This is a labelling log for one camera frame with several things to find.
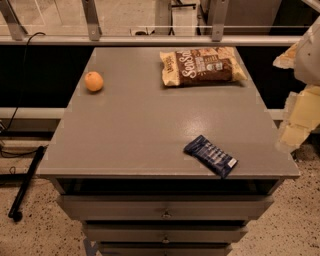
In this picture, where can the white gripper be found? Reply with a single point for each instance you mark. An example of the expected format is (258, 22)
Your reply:
(309, 58)

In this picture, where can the orange fruit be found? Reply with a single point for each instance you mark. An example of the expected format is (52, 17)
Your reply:
(93, 81)

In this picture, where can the blue rxbar blueberry bar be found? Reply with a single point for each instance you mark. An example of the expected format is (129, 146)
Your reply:
(211, 156)

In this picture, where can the brown sea salt chip bag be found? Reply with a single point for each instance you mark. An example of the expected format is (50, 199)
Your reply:
(199, 66)

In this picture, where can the grey drawer cabinet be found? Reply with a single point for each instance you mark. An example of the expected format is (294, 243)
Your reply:
(128, 140)

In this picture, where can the middle grey drawer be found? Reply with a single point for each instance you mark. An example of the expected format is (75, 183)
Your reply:
(165, 233)

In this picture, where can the grey drawer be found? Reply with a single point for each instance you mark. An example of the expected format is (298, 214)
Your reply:
(164, 208)
(154, 249)
(165, 233)

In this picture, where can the bottom grey drawer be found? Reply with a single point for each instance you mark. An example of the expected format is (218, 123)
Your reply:
(154, 249)

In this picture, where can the top grey drawer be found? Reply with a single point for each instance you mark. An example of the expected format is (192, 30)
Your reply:
(164, 208)

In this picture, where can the grey metal railing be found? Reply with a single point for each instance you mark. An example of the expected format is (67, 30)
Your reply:
(128, 23)

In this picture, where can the black pole with wheel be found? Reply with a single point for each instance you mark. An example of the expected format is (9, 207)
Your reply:
(15, 214)

